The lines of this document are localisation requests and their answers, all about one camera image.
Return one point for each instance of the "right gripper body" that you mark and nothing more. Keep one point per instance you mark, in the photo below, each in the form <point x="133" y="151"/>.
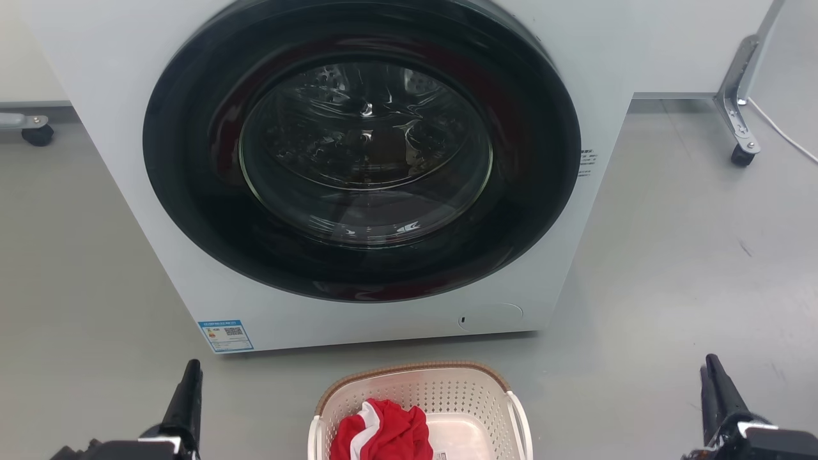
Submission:
<point x="773" y="446"/>

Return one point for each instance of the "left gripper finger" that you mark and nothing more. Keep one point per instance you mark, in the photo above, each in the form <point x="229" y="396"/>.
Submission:
<point x="195" y="409"/>
<point x="177" y="415"/>

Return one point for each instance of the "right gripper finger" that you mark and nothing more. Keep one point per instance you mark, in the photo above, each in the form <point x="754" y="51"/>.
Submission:
<point x="709" y="409"/>
<point x="728" y="402"/>

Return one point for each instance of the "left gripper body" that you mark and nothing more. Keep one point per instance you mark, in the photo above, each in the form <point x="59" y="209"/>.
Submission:
<point x="128" y="450"/>

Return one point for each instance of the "white perforated laundry basket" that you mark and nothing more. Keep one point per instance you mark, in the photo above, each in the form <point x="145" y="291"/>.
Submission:
<point x="447" y="396"/>

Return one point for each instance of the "blue energy label sticker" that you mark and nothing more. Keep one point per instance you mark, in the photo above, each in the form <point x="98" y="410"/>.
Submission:
<point x="225" y="336"/>

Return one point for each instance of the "red and white garment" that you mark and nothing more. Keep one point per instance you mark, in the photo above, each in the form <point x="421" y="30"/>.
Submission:
<point x="390" y="431"/>

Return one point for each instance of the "black round washer door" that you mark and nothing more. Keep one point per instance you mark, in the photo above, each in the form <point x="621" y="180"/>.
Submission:
<point x="192" y="191"/>

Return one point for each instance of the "round white filter cover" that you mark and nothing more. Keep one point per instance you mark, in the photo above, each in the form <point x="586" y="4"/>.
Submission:
<point x="492" y="317"/>

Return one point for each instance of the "black caster wheel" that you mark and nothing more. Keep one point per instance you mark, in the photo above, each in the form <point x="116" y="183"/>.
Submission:
<point x="38" y="135"/>
<point x="742" y="156"/>

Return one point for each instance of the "small dark machine sticker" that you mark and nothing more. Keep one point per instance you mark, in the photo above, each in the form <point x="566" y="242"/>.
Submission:
<point x="587" y="163"/>

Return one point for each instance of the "white front-load washing machine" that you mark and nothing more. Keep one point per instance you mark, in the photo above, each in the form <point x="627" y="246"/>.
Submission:
<point x="115" y="96"/>

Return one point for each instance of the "white partition panel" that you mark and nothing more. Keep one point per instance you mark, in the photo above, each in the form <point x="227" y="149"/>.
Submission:
<point x="25" y="57"/>
<point x="690" y="45"/>

